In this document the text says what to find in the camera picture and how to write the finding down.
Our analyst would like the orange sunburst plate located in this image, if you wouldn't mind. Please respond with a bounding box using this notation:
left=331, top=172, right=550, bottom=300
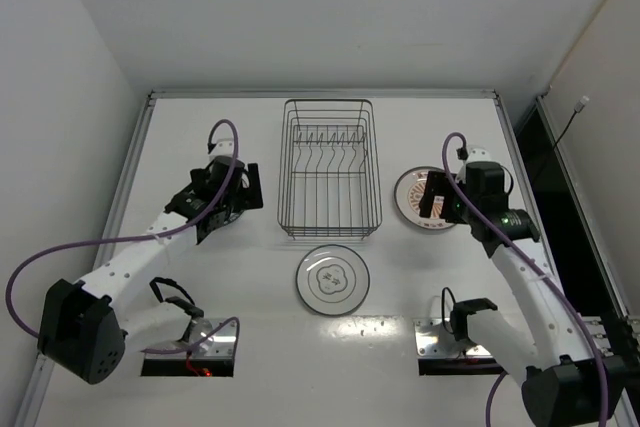
left=393, top=166, right=454, bottom=231

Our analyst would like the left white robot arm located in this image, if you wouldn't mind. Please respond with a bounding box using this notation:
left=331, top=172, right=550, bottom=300
left=38, top=155, right=263, bottom=385

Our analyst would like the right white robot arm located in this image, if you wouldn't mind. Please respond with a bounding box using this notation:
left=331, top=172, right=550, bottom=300
left=419, top=161, right=624, bottom=426

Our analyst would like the white plate dark rim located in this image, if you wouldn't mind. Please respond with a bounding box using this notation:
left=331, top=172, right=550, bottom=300
left=295, top=244, right=371, bottom=317

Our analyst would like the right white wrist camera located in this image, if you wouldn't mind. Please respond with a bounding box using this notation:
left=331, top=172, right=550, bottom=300
left=456, top=146, right=493, bottom=163

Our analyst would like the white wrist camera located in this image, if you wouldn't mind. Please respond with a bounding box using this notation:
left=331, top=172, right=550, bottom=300
left=208, top=138, right=235, bottom=157
left=456, top=146, right=493, bottom=163

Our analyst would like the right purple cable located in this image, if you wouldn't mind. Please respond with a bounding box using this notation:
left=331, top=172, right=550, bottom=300
left=441, top=132, right=609, bottom=427

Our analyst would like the purple cable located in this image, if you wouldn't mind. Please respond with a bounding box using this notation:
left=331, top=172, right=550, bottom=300
left=5, top=119, right=241, bottom=354
left=441, top=132, right=609, bottom=427

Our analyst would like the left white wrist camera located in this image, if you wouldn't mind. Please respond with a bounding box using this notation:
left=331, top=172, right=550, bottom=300
left=208, top=138, right=235, bottom=157

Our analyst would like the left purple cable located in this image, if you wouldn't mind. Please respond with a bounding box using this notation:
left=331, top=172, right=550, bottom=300
left=5, top=119, right=241, bottom=354

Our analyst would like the grey wire dish rack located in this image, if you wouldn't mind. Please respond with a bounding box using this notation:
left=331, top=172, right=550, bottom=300
left=277, top=98, right=383, bottom=239

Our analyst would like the black wall cable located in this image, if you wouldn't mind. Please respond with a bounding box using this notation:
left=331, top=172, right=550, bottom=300
left=519, top=96, right=591, bottom=198

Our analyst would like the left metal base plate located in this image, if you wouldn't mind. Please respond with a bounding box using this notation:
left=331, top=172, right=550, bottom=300
left=143, top=317, right=240, bottom=361

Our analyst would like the metal base plate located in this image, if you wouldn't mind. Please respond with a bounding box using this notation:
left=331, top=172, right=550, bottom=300
left=413, top=317, right=493, bottom=360
left=143, top=317, right=240, bottom=361

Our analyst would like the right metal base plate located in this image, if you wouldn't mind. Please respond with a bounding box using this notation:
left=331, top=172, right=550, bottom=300
left=413, top=317, right=493, bottom=360

